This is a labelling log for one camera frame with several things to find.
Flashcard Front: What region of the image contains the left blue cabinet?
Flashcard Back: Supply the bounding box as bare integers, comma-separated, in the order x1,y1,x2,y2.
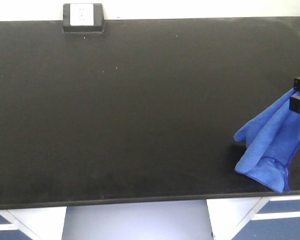
0,206,67,240

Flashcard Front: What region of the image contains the blue microfiber cloth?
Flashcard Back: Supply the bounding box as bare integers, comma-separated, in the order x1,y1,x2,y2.
234,89,300,193

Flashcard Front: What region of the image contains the black white power outlet box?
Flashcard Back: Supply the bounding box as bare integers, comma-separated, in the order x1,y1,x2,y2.
62,3,105,34

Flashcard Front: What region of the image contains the blue cabinet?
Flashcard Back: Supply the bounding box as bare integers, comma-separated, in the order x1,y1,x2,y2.
0,206,67,240
206,195,300,240

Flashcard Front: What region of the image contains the right blue cabinet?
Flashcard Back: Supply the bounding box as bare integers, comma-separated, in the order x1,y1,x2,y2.
206,195,300,240

